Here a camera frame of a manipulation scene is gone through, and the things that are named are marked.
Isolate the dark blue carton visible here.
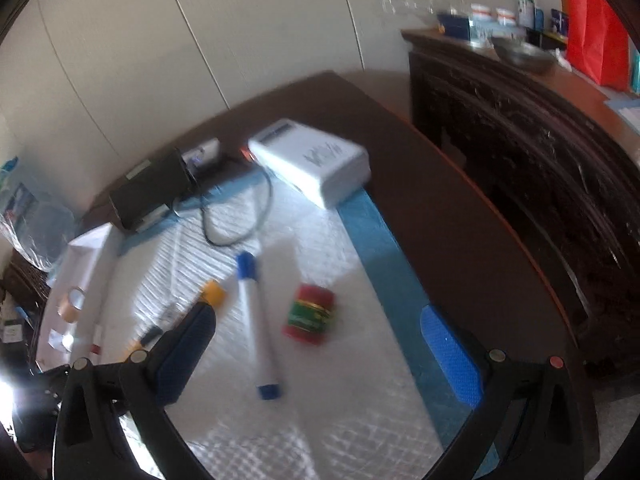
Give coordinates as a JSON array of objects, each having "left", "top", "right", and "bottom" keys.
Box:
[{"left": 550, "top": 8, "right": 571, "bottom": 41}]

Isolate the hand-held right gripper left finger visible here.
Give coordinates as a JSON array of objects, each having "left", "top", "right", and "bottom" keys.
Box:
[{"left": 52, "top": 300, "right": 218, "bottom": 480}]

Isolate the blue box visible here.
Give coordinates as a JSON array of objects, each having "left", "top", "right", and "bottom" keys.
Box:
[{"left": 436, "top": 11, "right": 473, "bottom": 40}]

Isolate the small white device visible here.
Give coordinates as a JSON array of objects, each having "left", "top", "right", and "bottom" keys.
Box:
[{"left": 181, "top": 137, "right": 223, "bottom": 171}]

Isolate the water bottle in plastic bag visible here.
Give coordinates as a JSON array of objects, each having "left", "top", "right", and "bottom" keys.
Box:
[{"left": 0, "top": 157, "right": 76, "bottom": 271}]

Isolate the green and white bottle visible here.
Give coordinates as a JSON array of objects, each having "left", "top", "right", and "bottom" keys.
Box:
[{"left": 516, "top": 0, "right": 536, "bottom": 31}]

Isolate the white power bank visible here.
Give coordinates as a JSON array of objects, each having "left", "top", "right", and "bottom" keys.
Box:
[{"left": 247, "top": 118, "right": 372, "bottom": 210}]

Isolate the tan tape roll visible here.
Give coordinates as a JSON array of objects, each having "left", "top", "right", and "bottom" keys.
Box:
[{"left": 59, "top": 286, "right": 87, "bottom": 321}]

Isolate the blue and white marker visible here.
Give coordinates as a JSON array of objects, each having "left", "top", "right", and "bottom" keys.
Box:
[{"left": 235, "top": 251, "right": 293, "bottom": 402}]

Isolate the white cardboard box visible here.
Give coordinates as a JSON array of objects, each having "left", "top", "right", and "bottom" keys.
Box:
[{"left": 35, "top": 222, "right": 121, "bottom": 368}]

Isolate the white and blue pad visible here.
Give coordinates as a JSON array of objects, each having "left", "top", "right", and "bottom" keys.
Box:
[{"left": 37, "top": 180, "right": 501, "bottom": 480}]

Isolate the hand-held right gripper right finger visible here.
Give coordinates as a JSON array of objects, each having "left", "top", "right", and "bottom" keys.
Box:
[{"left": 420, "top": 305, "right": 586, "bottom": 480}]

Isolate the carved dark wooden cabinet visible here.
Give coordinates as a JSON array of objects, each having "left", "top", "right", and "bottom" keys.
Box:
[{"left": 401, "top": 27, "right": 640, "bottom": 391}]

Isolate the metal bowl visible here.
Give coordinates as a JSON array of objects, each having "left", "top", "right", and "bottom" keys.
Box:
[{"left": 491, "top": 35, "right": 557, "bottom": 73}]

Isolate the black cable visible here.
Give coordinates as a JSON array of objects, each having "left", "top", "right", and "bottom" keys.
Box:
[{"left": 172, "top": 152, "right": 275, "bottom": 247}]

